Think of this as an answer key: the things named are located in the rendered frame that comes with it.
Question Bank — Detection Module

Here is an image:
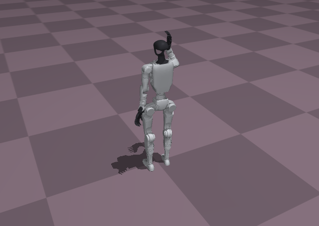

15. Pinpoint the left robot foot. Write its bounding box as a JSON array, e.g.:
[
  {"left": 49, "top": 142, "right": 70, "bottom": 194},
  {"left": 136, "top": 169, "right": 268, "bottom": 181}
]
[{"left": 143, "top": 159, "right": 155, "bottom": 171}]

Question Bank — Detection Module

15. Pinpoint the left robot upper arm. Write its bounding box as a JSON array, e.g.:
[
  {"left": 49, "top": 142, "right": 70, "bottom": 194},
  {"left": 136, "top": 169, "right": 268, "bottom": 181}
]
[{"left": 141, "top": 63, "right": 153, "bottom": 92}]

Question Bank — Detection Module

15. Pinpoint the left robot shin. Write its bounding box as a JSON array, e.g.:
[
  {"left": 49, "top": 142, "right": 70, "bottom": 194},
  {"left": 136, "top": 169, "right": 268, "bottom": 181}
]
[{"left": 144, "top": 134, "right": 154, "bottom": 165}]

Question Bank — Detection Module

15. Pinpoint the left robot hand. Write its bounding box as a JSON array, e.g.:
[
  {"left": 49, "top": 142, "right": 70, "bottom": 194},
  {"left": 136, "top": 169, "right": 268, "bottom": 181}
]
[{"left": 135, "top": 107, "right": 144, "bottom": 126}]

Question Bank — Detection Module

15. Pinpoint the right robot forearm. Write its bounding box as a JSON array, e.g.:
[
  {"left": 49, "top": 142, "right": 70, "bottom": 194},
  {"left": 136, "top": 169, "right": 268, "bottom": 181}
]
[{"left": 165, "top": 47, "right": 176, "bottom": 60}]

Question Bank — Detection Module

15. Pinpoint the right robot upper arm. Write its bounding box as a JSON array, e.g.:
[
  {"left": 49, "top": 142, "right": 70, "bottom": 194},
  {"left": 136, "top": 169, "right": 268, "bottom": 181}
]
[{"left": 171, "top": 58, "right": 180, "bottom": 68}]

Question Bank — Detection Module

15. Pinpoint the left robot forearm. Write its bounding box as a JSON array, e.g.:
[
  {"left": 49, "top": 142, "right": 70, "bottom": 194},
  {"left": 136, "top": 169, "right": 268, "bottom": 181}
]
[{"left": 139, "top": 86, "right": 147, "bottom": 111}]

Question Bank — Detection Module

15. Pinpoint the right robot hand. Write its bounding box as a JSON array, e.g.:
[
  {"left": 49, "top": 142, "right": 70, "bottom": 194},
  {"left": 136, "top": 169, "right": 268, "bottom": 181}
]
[{"left": 165, "top": 31, "right": 171, "bottom": 50}]

